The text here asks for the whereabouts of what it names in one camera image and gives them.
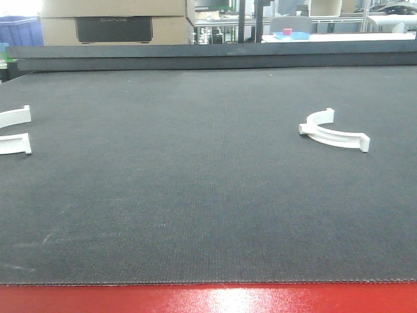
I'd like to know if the black mat on table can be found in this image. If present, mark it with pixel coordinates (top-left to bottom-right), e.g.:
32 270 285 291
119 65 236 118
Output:
1 67 416 285

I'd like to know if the white curved PVC clamp piece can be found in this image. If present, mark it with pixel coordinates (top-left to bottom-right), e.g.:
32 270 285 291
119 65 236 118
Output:
298 108 370 153

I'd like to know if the grey chair back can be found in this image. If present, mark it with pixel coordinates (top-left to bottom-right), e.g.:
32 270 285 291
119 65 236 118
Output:
270 16 313 34

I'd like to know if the black vertical post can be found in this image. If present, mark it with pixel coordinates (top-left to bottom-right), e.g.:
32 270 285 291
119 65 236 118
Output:
254 0 271 43
238 0 246 43

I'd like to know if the black raised rail strip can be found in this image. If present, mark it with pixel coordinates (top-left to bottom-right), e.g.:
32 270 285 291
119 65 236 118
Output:
6 40 416 72

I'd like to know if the black vertical post left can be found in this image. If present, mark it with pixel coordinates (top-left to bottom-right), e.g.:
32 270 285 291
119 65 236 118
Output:
238 0 246 43

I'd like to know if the large cardboard box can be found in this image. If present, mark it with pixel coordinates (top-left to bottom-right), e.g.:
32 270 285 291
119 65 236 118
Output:
40 1 195 46

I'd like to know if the blue tray on far table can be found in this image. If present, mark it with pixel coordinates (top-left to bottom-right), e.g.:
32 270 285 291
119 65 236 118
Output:
273 31 311 40

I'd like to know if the blue plastic bin background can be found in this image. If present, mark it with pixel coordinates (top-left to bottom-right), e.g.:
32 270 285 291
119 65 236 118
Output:
1 16 44 46

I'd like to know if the black vertical post right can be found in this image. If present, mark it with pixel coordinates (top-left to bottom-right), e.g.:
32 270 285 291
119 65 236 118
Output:
254 0 271 43

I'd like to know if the white curved PVC piece left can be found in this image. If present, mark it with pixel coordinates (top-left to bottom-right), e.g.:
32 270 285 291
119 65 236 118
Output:
1 105 32 155

